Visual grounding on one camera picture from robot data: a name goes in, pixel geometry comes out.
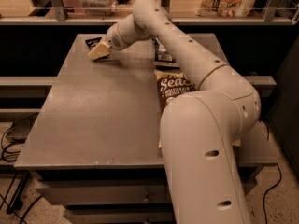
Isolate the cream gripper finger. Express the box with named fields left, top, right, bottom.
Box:
left=88, top=42, right=110, bottom=61

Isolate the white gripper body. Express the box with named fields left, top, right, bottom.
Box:
left=105, top=23, right=129, bottom=51

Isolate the black rxbar chocolate bar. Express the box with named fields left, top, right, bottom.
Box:
left=85, top=37, right=101, bottom=50

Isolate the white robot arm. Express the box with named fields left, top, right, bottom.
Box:
left=89, top=0, right=261, bottom=224

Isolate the clear plastic container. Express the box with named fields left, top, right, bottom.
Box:
left=80, top=0, right=116, bottom=16

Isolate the blue chip bag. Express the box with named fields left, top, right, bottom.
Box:
left=154, top=38, right=178, bottom=68

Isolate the sea salt tortilla chips bag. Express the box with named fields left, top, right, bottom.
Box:
left=153, top=68, right=242, bottom=149

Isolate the metal shelf rack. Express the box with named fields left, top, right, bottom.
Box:
left=0, top=0, right=299, bottom=25

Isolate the grey table with drawers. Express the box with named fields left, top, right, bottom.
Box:
left=16, top=35, right=275, bottom=224

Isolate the black power adapter box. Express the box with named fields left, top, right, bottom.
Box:
left=6, top=119, right=34, bottom=142

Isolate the printed snack bag on shelf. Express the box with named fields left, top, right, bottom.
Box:
left=195, top=0, right=256, bottom=18

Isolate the black cables left floor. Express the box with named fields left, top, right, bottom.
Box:
left=0, top=113, right=43, bottom=224

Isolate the black cable right floor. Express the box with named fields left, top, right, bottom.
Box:
left=262, top=163, right=283, bottom=224

